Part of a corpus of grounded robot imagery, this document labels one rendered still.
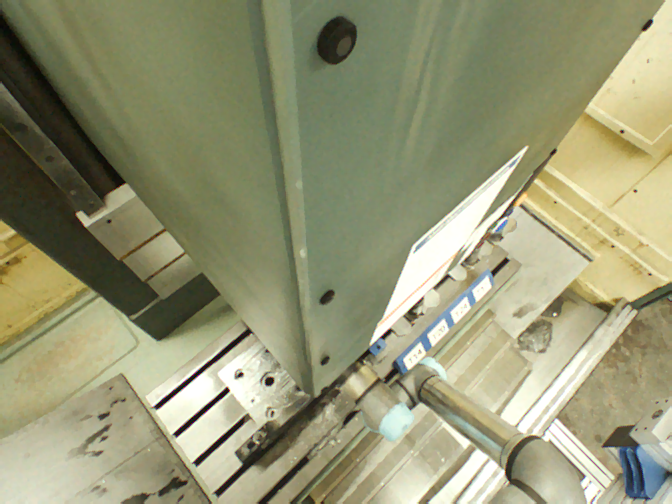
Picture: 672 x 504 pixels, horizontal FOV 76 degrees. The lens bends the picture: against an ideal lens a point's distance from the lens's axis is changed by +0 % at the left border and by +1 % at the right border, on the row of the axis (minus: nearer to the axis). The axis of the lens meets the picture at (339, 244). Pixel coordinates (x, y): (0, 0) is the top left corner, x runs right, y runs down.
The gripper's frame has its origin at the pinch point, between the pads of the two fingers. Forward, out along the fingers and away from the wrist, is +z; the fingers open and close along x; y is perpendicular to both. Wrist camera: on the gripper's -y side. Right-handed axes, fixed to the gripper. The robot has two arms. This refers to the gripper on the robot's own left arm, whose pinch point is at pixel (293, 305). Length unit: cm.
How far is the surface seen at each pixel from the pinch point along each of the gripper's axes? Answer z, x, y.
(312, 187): -21, -11, -81
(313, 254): -21, -12, -76
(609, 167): -27, 101, 8
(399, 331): -19.6, 17.0, 9.6
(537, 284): -38, 83, 53
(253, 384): -0.6, -17.3, 32.5
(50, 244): 46, -32, -5
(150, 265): 41.8, -18.9, 19.2
